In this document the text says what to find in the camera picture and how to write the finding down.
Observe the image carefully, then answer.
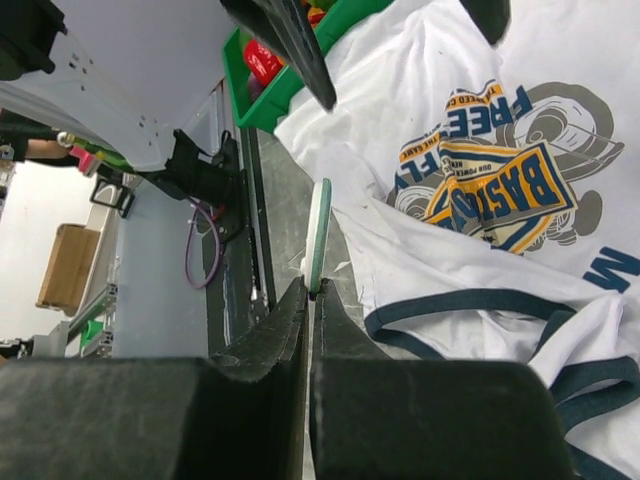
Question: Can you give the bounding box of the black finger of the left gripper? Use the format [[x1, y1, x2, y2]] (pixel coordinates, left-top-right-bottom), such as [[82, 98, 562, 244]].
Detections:
[[220, 0, 336, 110]]

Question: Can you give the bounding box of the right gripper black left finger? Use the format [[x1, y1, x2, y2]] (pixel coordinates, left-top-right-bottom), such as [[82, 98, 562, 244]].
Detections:
[[1, 279, 308, 479]]

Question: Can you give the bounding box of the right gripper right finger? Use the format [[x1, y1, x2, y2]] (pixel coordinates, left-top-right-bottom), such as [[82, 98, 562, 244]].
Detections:
[[309, 279, 574, 479]]

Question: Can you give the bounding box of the white printed tank top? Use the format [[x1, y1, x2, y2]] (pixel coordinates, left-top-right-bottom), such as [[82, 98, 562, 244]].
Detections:
[[275, 1, 639, 479]]

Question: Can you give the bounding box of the red bell pepper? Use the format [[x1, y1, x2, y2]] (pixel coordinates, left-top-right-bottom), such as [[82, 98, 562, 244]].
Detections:
[[243, 39, 282, 87]]

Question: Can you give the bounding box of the green plastic crate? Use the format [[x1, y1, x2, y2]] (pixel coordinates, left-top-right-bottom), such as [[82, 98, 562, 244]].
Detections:
[[222, 0, 391, 133]]

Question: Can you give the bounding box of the cardboard box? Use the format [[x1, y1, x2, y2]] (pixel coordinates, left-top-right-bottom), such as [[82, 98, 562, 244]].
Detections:
[[35, 224, 101, 317]]

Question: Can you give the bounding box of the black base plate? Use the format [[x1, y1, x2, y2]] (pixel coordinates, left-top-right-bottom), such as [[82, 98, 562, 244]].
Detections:
[[113, 128, 277, 357]]

